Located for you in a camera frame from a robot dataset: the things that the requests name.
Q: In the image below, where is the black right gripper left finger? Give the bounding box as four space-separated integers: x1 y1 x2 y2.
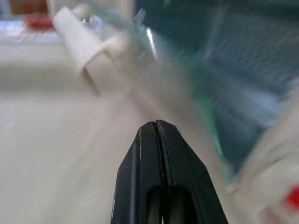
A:
110 121 168 224

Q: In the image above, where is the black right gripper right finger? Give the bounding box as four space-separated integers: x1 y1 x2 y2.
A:
155 119 229 224

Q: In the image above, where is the cream toaster oven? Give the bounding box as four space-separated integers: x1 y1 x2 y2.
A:
52 0 299 224

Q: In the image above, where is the red oven knob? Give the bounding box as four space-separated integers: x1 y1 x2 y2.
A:
281 185 299 212

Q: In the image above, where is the red container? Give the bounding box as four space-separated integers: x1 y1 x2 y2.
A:
22 12 55 28

